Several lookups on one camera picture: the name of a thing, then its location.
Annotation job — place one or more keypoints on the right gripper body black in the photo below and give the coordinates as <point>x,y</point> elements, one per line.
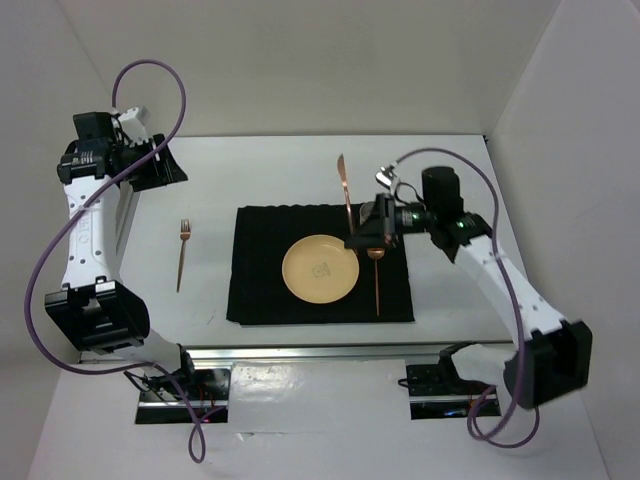
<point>390,219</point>

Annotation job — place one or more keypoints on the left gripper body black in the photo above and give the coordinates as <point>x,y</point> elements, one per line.
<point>152,173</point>

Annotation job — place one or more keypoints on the copper spoon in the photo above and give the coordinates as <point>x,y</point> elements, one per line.
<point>376,254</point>

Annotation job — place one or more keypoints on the copper knife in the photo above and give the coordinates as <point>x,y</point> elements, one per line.
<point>341,168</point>

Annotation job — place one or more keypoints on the copper fork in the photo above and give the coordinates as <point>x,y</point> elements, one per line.
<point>185,235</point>

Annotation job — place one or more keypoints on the yellow plate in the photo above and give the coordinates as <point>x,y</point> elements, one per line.
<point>318,269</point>

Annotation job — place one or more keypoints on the black cloth placemat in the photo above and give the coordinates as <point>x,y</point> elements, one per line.
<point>258,295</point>

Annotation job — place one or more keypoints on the metal cup copper base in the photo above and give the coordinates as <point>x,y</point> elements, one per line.
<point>365,212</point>

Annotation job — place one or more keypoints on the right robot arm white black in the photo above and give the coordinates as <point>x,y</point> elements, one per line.
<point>552,354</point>

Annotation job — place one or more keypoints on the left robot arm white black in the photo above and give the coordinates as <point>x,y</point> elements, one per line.
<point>93,309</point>

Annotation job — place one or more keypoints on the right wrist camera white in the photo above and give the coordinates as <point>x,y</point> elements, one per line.
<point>388,179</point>

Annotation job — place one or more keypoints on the aluminium front rail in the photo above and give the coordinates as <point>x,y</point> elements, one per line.
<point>422,352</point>

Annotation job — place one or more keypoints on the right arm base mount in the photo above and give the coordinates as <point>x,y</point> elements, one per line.
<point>432,396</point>

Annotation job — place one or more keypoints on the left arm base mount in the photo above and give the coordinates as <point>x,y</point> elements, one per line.
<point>160,402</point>

